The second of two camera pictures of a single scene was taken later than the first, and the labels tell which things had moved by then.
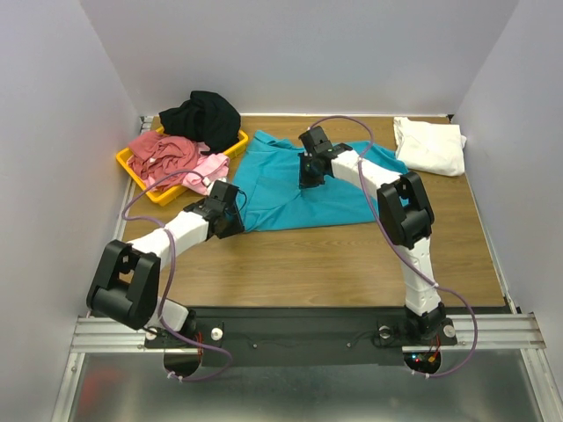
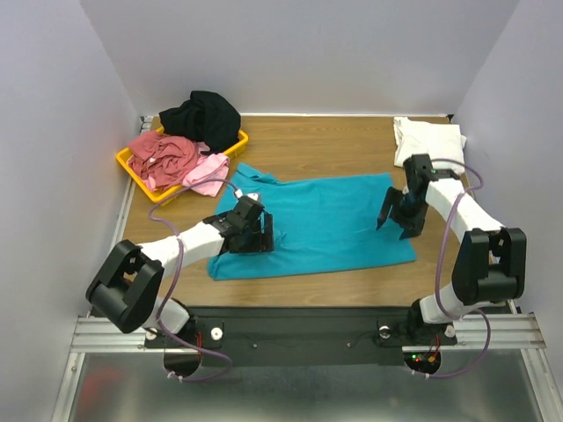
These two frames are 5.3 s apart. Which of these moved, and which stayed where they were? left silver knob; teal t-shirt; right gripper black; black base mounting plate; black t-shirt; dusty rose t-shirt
Moved: teal t-shirt; right gripper black
Stayed: left silver knob; black base mounting plate; black t-shirt; dusty rose t-shirt
